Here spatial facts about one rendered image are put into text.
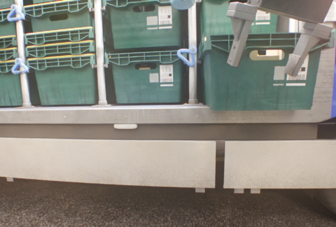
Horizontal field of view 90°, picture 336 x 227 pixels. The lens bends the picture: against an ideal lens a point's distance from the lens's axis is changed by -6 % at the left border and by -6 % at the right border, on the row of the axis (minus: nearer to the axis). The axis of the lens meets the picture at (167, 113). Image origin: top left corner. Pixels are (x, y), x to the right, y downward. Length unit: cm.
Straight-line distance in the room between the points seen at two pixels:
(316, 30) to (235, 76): 28
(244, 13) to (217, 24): 60
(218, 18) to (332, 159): 77
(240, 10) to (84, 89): 85
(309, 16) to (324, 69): 49
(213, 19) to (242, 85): 42
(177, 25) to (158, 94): 34
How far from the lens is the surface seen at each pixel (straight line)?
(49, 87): 115
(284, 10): 37
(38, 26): 122
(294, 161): 88
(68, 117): 88
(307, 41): 44
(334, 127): 100
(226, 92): 62
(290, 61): 45
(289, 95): 70
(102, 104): 94
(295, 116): 83
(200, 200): 130
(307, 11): 40
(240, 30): 36
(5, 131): 117
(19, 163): 113
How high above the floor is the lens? 71
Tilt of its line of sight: 7 degrees down
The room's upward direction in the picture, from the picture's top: 1 degrees counter-clockwise
